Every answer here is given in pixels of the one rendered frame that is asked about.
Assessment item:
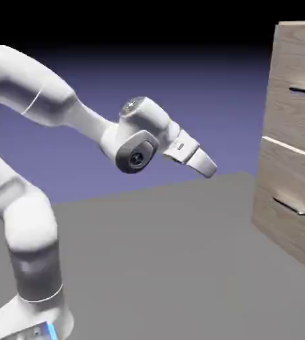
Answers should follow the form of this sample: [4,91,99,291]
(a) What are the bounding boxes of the light wood cabinet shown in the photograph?
[251,20,305,279]

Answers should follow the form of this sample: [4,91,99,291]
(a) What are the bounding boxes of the small wood drawer front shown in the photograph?
[251,137,305,277]

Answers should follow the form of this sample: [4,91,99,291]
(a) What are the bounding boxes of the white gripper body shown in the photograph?
[185,147,218,179]

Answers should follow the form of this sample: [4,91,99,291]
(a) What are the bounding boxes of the large wood drawer front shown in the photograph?
[262,23,305,159]

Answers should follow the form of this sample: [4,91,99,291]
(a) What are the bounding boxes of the short dark metal handle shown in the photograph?
[272,197,305,217]

